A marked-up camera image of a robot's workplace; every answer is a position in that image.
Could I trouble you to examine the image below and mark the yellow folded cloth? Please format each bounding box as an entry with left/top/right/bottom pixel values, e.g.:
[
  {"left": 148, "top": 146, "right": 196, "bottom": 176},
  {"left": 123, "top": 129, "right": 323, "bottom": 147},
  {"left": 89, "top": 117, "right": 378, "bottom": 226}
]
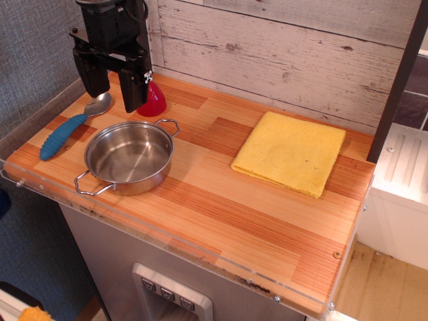
[{"left": 231, "top": 112, "right": 346, "bottom": 199}]

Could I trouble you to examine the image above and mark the grey toy fridge cabinet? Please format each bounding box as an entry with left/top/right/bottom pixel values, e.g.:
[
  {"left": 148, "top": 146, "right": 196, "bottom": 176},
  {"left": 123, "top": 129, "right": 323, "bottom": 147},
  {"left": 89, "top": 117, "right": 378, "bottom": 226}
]
[{"left": 60, "top": 205, "right": 305, "bottom": 320}]

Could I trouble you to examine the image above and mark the silver dispenser panel with buttons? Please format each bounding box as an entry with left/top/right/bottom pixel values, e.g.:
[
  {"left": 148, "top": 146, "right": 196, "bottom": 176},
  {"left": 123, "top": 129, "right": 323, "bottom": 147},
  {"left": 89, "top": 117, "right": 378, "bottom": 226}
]
[{"left": 132, "top": 263, "right": 214, "bottom": 320}]

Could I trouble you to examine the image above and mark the white toy sink unit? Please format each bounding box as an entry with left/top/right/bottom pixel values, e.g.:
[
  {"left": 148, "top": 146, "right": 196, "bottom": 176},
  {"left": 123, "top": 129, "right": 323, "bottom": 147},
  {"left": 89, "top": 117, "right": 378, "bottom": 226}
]
[{"left": 356, "top": 124, "right": 427, "bottom": 269}]

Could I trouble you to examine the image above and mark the blue-handled metal spoon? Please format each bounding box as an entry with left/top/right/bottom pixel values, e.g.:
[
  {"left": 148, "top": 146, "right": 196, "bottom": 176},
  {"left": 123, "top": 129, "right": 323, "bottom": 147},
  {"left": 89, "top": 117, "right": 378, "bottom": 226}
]
[{"left": 39, "top": 92, "right": 112, "bottom": 161}]

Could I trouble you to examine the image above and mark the yellow object bottom left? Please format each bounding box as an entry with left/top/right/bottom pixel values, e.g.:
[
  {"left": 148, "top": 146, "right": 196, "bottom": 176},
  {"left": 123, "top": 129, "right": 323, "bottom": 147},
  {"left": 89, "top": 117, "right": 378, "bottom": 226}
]
[{"left": 18, "top": 307, "right": 53, "bottom": 321}]

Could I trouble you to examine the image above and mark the clear acrylic edge guard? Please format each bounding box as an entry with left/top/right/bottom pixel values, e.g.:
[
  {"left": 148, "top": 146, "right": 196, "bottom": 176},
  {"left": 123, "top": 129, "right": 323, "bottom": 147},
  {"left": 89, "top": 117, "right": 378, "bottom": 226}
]
[{"left": 3, "top": 156, "right": 340, "bottom": 319}]

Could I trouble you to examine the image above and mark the dark right vertical post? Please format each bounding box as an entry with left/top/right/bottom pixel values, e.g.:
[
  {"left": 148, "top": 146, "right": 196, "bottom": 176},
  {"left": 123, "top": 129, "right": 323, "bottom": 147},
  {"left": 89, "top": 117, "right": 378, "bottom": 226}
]
[{"left": 366, "top": 0, "right": 427, "bottom": 163}]

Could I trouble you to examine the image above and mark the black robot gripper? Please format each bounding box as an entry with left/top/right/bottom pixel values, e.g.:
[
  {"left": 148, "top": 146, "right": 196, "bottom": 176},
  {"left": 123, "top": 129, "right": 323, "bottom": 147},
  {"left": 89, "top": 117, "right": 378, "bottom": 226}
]
[{"left": 70, "top": 1, "right": 152, "bottom": 113}]

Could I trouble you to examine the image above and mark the stainless steel two-handled pan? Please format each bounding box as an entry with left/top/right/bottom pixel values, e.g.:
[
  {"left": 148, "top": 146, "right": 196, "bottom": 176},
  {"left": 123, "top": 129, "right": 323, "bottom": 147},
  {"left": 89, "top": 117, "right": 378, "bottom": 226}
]
[{"left": 74, "top": 119, "right": 181, "bottom": 196}]

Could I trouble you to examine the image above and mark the red plastic strawberry toy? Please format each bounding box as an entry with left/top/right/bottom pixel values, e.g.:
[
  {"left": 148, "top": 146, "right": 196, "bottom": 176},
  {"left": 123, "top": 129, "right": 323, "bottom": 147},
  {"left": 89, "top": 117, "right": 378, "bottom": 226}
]
[{"left": 136, "top": 81, "right": 167, "bottom": 117}]

